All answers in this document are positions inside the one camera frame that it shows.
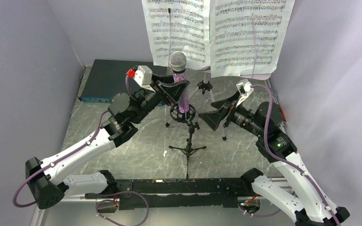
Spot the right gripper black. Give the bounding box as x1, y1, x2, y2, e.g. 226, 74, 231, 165
198, 90, 265, 138

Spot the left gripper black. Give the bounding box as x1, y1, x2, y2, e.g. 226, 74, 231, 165
131, 73, 189, 125

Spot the purple glitter tube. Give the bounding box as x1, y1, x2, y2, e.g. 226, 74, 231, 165
168, 51, 190, 114

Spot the black microphone tripod with shockmount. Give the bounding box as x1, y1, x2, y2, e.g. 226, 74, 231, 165
168, 104, 207, 179

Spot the sheet music page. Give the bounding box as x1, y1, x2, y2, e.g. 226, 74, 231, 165
209, 0, 295, 74
142, 0, 210, 71

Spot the lilac perforated music stand desk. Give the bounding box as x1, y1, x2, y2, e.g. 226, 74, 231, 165
198, 67, 272, 81

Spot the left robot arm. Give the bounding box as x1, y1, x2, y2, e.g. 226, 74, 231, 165
25, 76, 189, 210

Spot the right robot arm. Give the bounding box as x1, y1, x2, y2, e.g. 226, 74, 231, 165
198, 93, 350, 226

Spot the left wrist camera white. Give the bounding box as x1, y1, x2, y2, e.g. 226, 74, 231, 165
125, 65, 154, 94

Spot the dark network switch box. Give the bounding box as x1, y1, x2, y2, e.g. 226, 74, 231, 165
78, 59, 166, 104

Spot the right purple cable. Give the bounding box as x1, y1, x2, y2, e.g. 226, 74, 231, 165
239, 84, 341, 226

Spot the purple cable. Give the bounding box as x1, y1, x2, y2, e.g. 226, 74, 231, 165
12, 76, 150, 226
239, 84, 341, 226

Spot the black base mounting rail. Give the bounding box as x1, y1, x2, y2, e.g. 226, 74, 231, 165
84, 178, 254, 210

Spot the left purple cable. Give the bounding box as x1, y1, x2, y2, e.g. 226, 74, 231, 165
12, 76, 150, 226

